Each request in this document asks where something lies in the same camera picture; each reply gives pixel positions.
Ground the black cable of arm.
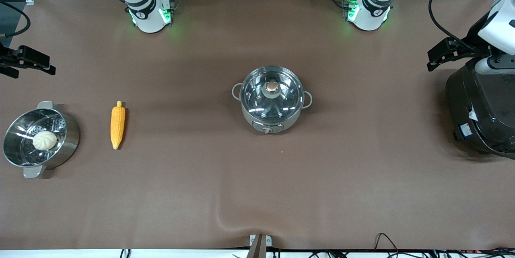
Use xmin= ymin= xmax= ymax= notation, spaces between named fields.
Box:
xmin=428 ymin=0 xmax=483 ymax=52
xmin=0 ymin=2 xmax=31 ymax=37

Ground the glass lid with knob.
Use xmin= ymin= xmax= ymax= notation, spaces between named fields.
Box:
xmin=240 ymin=66 xmax=304 ymax=124

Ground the stainless steel steamer pot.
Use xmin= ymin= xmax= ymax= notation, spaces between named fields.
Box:
xmin=2 ymin=101 xmax=80 ymax=179

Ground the grey electric cooking pot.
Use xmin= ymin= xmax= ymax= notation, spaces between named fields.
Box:
xmin=232 ymin=66 xmax=313 ymax=134

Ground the white steamed bun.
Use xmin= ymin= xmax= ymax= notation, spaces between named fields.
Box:
xmin=32 ymin=131 xmax=58 ymax=151

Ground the grey metal clamp bracket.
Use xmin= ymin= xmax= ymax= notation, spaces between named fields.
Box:
xmin=246 ymin=234 xmax=273 ymax=258

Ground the looped black cable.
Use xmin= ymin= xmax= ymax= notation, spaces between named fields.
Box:
xmin=374 ymin=233 xmax=400 ymax=258

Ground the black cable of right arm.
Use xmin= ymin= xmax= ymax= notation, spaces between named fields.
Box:
xmin=0 ymin=2 xmax=31 ymax=37

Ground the brown table mat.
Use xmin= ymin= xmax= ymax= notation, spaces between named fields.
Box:
xmin=0 ymin=0 xmax=515 ymax=250

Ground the black rice cooker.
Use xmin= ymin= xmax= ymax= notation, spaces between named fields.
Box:
xmin=445 ymin=59 xmax=515 ymax=159

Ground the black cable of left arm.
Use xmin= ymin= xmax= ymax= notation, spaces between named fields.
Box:
xmin=428 ymin=0 xmax=483 ymax=52

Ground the yellow corn cob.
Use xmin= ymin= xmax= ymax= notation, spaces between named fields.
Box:
xmin=110 ymin=101 xmax=126 ymax=150

